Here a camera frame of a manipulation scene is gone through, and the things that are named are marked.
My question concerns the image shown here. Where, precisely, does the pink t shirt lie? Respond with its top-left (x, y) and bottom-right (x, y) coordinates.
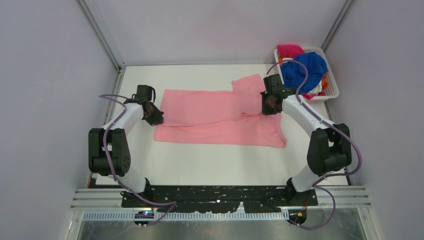
top-left (153, 74), bottom-right (287, 148)

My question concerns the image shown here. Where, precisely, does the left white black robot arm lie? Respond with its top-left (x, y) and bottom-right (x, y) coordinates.
top-left (88, 85), bottom-right (164, 207)

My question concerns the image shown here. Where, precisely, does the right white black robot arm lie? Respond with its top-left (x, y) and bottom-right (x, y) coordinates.
top-left (261, 74), bottom-right (352, 205)

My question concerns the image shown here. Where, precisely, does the blue t shirt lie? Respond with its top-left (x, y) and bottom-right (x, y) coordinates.
top-left (280, 51), bottom-right (329, 95)

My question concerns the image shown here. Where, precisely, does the magenta t shirt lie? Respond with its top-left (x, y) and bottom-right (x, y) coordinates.
top-left (276, 44), bottom-right (305, 59)

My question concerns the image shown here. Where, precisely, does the white plastic laundry basket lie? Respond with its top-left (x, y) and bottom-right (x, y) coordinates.
top-left (274, 46), bottom-right (339, 103)

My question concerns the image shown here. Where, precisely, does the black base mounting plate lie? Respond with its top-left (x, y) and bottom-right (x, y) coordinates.
top-left (120, 185), bottom-right (318, 214)

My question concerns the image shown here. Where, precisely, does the white slotted cable duct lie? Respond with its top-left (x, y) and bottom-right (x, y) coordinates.
top-left (82, 210), bottom-right (289, 222)

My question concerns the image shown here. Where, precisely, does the aluminium frame rail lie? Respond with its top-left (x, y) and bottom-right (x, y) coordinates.
top-left (71, 185), bottom-right (371, 213)

